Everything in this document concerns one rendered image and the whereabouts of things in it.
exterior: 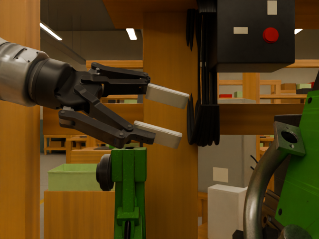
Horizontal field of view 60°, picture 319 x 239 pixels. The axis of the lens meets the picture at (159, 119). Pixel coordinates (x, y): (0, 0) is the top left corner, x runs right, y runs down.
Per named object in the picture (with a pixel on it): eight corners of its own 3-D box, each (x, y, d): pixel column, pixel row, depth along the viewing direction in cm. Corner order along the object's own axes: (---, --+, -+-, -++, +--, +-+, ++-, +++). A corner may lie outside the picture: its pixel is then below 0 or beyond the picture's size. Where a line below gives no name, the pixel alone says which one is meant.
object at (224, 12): (296, 62, 59) (296, -7, 59) (217, 62, 59) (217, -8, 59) (272, 72, 72) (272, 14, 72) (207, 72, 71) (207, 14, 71)
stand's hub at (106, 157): (109, 195, 53) (109, 156, 53) (93, 195, 53) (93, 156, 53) (115, 186, 60) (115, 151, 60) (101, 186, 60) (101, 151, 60)
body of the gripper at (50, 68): (23, 77, 37) (89, 96, 37) (52, 46, 43) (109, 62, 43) (31, 115, 43) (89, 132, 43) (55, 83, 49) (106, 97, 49)
